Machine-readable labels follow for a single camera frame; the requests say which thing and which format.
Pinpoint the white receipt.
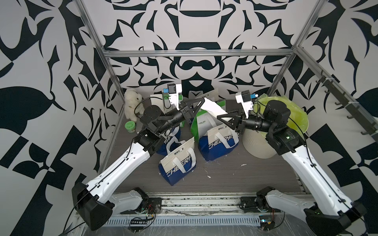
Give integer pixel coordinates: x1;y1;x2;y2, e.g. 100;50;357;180
201;98;227;118

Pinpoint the blue white takeout bag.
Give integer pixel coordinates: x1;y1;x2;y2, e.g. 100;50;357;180
158;137;196;186
157;126;183;156
198;124;239;161
203;88;220;102

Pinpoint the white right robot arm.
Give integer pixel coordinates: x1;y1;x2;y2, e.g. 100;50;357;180
217;100;367;236

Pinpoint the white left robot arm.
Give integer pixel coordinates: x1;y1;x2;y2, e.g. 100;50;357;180
72;98;208;230

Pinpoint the green white right takeout bag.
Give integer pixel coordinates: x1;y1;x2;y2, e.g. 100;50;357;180
191;106;221;143

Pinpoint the green white takeout bag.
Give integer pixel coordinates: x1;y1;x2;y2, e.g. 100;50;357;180
150;94;185;128
191;106;221;143

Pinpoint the green white left takeout bag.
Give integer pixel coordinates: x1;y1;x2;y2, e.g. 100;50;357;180
150;94;185;128

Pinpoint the blue white front takeout bag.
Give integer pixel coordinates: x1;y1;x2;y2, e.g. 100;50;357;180
158;137;196;186

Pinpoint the cream ribbed trash bin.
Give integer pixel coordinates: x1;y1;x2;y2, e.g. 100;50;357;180
242;129;277;159

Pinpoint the white plush bear toy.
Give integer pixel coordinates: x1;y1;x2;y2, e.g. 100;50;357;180
124;88;145;123

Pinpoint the green plastic bin liner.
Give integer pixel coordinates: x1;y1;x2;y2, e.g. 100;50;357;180
253;94;309;138

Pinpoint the green round lid jar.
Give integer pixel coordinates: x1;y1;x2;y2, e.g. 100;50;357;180
124;121;136;133

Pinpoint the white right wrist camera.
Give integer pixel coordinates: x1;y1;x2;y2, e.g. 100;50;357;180
235;90;259;119

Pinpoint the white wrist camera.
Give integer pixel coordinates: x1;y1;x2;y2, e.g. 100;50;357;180
235;90;259;119
162;84;182;110

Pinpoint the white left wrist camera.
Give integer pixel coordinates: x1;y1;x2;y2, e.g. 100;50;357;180
162;84;182;110

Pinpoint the grey wall hook rail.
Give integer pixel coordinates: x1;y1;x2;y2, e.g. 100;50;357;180
317;70;378;142

